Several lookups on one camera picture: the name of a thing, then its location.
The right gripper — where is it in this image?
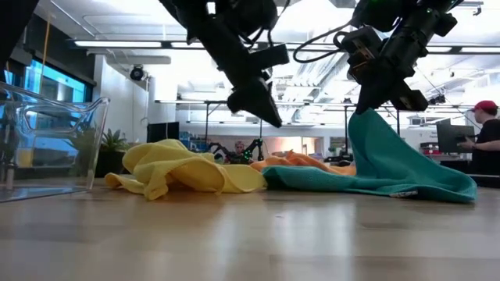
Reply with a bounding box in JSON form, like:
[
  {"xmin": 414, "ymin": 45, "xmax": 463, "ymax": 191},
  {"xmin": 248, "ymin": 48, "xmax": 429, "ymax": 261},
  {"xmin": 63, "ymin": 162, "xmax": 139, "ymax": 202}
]
[{"xmin": 343, "ymin": 11, "xmax": 434, "ymax": 115}]

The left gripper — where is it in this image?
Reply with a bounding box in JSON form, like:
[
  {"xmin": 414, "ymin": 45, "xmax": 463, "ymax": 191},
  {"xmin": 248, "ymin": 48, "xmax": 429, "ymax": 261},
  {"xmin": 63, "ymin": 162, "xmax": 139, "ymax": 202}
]
[{"xmin": 171, "ymin": 0, "xmax": 291, "ymax": 129}]

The teal microfiber towel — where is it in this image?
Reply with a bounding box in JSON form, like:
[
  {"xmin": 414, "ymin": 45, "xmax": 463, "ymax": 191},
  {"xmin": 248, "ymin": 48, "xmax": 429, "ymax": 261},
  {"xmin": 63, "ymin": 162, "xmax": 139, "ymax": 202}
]
[{"xmin": 262, "ymin": 108, "xmax": 478, "ymax": 204}]

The orange microfiber towel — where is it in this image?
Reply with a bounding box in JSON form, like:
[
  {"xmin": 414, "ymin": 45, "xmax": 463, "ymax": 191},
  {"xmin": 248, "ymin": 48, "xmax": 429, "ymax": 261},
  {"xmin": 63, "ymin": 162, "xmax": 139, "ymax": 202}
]
[{"xmin": 249, "ymin": 150, "xmax": 357, "ymax": 176}]

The yellow microfiber towel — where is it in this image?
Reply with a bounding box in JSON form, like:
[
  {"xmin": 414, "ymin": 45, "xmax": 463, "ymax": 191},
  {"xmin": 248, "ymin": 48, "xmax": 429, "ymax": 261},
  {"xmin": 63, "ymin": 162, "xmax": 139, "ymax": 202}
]
[{"xmin": 103, "ymin": 138, "xmax": 267, "ymax": 201}]

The person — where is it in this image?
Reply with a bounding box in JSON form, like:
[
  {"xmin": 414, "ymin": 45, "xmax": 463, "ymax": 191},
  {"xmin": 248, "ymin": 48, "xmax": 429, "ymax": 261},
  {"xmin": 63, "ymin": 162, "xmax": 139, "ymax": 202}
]
[
  {"xmin": 457, "ymin": 100, "xmax": 500, "ymax": 176},
  {"xmin": 224, "ymin": 140, "xmax": 255, "ymax": 165}
]

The black computer monitor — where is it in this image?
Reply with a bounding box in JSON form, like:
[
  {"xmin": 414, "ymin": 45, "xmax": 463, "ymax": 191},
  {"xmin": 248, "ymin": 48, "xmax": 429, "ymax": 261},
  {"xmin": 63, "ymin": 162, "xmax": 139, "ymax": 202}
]
[
  {"xmin": 436, "ymin": 123, "xmax": 476, "ymax": 155},
  {"xmin": 146, "ymin": 121, "xmax": 180, "ymax": 144}
]

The long ceiling light strip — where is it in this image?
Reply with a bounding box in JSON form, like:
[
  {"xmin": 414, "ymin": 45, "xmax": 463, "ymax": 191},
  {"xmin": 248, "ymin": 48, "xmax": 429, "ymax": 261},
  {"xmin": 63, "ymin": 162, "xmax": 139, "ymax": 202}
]
[{"xmin": 73, "ymin": 40, "xmax": 163, "ymax": 48}]

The small potted succulent plant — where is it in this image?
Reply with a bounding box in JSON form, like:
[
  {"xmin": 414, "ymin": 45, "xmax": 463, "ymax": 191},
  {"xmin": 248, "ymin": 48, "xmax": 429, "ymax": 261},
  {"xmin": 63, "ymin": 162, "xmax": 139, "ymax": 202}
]
[{"xmin": 66, "ymin": 126, "xmax": 132, "ymax": 179}]

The clear plastic bin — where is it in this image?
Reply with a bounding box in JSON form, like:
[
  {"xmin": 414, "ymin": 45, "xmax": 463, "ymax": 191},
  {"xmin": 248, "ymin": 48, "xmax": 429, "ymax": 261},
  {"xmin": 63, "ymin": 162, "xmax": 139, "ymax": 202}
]
[{"xmin": 0, "ymin": 80, "xmax": 111, "ymax": 204}]

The large glass window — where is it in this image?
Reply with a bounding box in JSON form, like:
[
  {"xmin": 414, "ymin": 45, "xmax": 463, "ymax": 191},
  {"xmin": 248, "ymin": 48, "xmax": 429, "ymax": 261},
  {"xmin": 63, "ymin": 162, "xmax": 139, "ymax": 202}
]
[{"xmin": 3, "ymin": 58, "xmax": 95, "ymax": 118}]

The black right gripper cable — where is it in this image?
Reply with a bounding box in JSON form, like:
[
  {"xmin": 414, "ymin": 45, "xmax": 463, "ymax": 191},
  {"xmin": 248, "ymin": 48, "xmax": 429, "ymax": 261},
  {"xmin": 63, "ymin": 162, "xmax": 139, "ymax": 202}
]
[{"xmin": 292, "ymin": 21, "xmax": 352, "ymax": 64}]

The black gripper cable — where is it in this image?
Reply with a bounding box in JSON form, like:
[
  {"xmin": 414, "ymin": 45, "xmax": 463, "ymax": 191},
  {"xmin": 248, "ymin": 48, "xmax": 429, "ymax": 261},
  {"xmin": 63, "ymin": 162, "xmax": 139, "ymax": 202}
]
[
  {"xmin": 237, "ymin": 0, "xmax": 292, "ymax": 50},
  {"xmin": 292, "ymin": 21, "xmax": 352, "ymax": 64}
]

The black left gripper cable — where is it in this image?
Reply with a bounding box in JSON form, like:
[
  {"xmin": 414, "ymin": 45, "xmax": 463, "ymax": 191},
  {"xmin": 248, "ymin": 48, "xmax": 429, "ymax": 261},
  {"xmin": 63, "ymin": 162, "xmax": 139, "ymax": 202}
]
[{"xmin": 237, "ymin": 0, "xmax": 292, "ymax": 50}]

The background black rig frame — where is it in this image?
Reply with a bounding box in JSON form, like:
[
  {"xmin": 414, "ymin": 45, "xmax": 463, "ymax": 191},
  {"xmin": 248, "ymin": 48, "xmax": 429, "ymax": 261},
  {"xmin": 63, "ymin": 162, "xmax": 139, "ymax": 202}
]
[{"xmin": 154, "ymin": 99, "xmax": 476, "ymax": 157}]

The yellow extension cord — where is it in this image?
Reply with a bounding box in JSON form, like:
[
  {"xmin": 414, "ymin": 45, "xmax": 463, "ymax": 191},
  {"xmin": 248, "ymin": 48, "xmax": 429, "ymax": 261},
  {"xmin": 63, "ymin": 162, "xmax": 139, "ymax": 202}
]
[{"xmin": 38, "ymin": 17, "xmax": 52, "ymax": 83}]

